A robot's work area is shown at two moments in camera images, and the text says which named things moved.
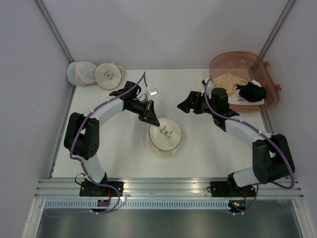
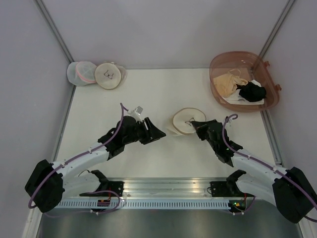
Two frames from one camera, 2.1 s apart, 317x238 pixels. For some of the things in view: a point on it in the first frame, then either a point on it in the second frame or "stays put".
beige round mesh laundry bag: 165,139 -> 182,124
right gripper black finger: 186,105 -> 200,126
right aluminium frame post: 276,28 stays put
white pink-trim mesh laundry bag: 81,73 stays put
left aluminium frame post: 54,30 stays put
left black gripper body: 147,110 -> 146,131
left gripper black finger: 150,115 -> 155,133
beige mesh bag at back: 110,76 stays put
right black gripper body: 194,102 -> 208,129
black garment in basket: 251,92 stays put
